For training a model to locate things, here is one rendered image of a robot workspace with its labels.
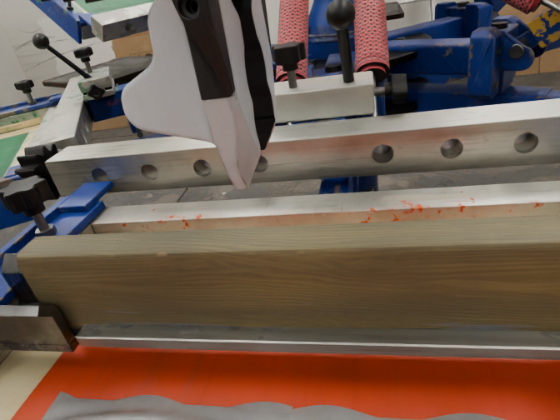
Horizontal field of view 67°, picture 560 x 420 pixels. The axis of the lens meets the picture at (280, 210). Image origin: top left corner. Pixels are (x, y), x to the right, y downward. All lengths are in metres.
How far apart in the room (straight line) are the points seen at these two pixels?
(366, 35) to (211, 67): 0.53
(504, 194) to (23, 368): 0.44
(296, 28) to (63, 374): 0.57
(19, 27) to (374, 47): 5.18
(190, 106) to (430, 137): 0.30
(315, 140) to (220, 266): 0.23
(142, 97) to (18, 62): 5.61
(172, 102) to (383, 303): 0.17
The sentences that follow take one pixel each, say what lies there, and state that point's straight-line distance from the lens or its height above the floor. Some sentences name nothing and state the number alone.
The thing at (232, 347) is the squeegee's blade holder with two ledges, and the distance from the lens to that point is 0.30.
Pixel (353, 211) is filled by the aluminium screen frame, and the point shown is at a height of 0.99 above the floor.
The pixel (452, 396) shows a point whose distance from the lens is 0.31.
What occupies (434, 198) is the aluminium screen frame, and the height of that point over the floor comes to 0.99.
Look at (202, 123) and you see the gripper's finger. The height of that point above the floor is 1.15.
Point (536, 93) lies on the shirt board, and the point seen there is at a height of 0.93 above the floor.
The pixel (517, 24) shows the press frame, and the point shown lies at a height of 1.04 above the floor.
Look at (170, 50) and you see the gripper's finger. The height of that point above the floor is 1.18.
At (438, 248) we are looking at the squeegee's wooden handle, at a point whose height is 1.06.
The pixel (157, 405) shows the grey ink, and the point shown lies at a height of 0.96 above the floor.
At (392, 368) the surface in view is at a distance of 0.32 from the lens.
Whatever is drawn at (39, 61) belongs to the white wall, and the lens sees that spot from 5.65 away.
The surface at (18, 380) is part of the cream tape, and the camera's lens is 0.42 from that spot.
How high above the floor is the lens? 1.20
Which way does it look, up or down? 30 degrees down
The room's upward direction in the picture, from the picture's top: 11 degrees counter-clockwise
